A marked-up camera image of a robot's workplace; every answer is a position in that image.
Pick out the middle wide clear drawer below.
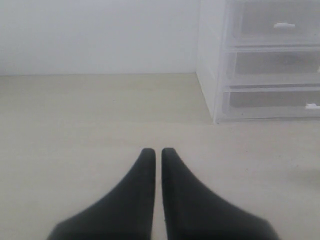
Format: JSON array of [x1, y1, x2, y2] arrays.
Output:
[[223, 49, 320, 85]]

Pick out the top left clear drawer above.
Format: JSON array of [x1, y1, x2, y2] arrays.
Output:
[[226, 0, 320, 47]]

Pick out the white plastic drawer cabinet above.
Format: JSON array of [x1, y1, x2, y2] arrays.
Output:
[[196, 0, 320, 124]]

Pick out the wide clear drawer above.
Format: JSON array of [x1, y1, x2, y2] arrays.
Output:
[[223, 49, 320, 85], [221, 89, 320, 119]]

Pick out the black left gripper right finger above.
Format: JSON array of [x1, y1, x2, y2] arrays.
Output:
[[161, 148, 279, 240]]

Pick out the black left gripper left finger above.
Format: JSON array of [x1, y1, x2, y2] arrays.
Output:
[[48, 148, 156, 240]]

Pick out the bottom wide clear drawer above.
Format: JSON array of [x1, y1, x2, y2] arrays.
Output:
[[221, 89, 320, 119]]

